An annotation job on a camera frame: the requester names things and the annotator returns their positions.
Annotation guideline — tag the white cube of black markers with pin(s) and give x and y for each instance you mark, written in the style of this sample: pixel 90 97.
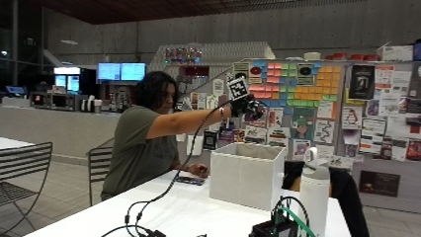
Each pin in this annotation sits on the white cube of black markers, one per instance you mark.
pixel 237 89

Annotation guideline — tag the silver wristband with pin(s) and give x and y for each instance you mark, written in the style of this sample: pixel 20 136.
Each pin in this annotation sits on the silver wristband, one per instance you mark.
pixel 222 113

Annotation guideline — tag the cluster of coloured sticky notes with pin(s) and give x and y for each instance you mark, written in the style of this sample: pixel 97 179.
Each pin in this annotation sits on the cluster of coloured sticky notes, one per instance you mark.
pixel 302 89

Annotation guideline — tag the white fabric storage box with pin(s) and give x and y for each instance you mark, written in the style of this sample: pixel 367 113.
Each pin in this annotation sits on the white fabric storage box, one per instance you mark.
pixel 245 177

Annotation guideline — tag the black portrait poster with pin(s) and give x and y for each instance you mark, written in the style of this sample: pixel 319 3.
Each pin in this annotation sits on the black portrait poster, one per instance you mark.
pixel 361 82

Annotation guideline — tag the black smartphone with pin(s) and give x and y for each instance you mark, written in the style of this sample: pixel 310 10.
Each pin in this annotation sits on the black smartphone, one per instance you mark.
pixel 189 180

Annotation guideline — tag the grey notice board with posters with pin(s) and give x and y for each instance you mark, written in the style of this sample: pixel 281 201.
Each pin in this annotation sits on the grey notice board with posters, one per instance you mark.
pixel 371 125

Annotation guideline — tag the row of red bowls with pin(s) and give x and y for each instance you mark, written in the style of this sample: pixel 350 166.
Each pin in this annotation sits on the row of red bowls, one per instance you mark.
pixel 353 56

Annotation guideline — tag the the person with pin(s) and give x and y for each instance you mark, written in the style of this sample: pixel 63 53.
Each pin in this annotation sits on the the person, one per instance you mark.
pixel 135 148

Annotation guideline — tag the black jacket on chair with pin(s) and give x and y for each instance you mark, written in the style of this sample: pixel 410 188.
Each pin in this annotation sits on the black jacket on chair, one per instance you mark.
pixel 346 194

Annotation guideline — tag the dark framed poster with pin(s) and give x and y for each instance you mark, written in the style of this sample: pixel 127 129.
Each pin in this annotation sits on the dark framed poster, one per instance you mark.
pixel 378 183

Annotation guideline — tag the white cardboard box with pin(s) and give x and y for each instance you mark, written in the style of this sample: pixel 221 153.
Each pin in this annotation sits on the white cardboard box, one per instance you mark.
pixel 395 53

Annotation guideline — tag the black electronics box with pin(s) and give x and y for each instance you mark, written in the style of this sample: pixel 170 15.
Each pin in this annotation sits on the black electronics box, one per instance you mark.
pixel 273 229

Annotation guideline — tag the black slatted metal chair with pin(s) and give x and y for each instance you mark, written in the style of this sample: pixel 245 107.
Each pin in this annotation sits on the black slatted metal chair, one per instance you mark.
pixel 24 164
pixel 99 164

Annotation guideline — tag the lit drinks fridge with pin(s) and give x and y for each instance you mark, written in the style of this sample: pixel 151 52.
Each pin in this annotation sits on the lit drinks fridge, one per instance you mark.
pixel 66 80

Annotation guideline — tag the grey service counter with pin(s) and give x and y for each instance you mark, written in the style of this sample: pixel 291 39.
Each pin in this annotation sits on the grey service counter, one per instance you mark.
pixel 51 128

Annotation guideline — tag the dark microwave oven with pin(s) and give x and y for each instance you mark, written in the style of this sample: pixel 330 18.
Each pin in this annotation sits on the dark microwave oven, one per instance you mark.
pixel 50 100

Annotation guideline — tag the blue wall display screens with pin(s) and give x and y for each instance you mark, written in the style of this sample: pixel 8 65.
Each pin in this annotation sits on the blue wall display screens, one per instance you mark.
pixel 121 71

